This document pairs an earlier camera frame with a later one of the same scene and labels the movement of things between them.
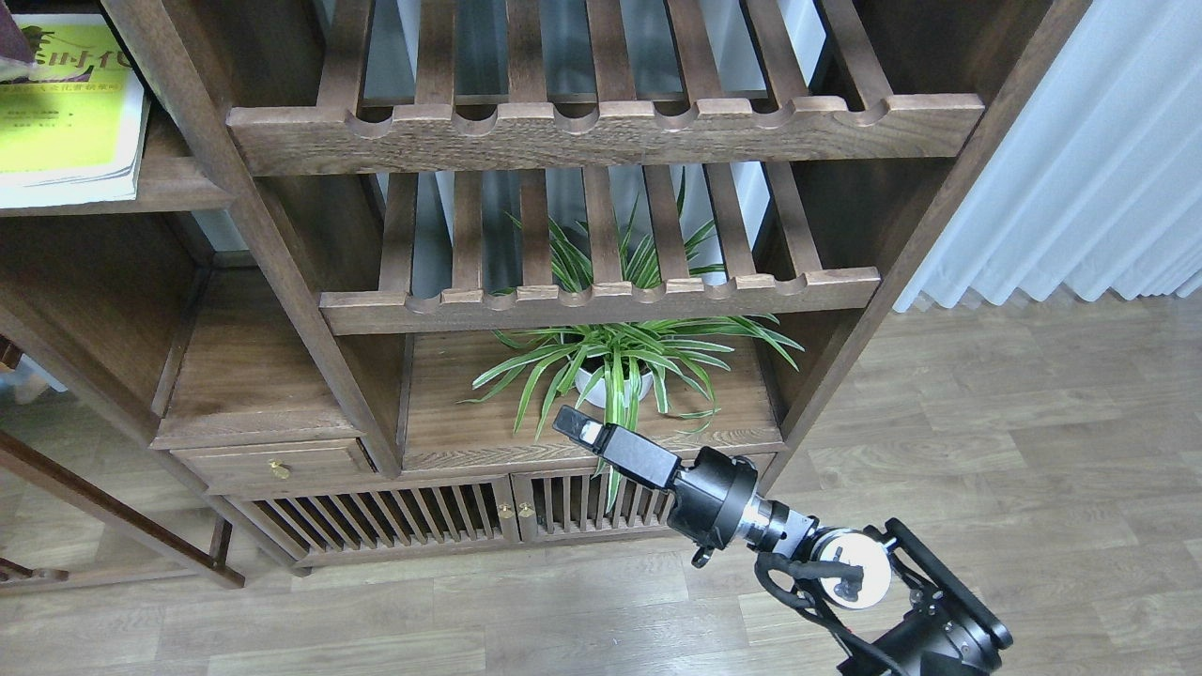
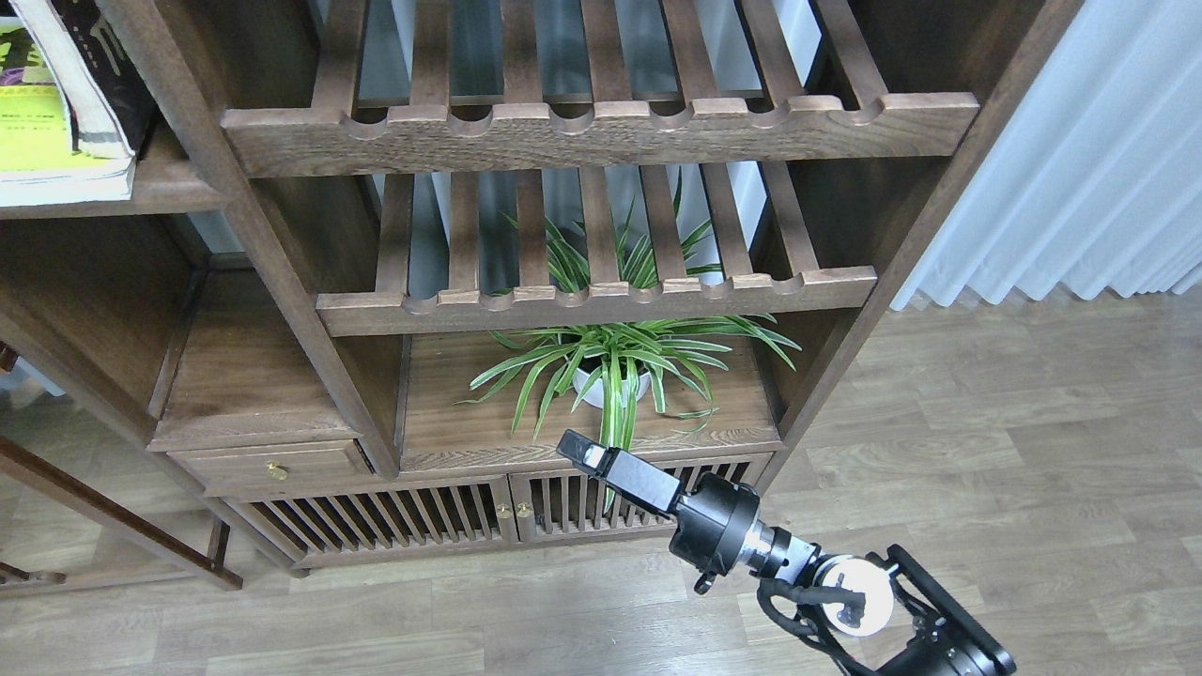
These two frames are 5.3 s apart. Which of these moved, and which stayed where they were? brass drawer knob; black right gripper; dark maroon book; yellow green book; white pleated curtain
Moved: black right gripper; dark maroon book
Stayed: brass drawer knob; white pleated curtain; yellow green book
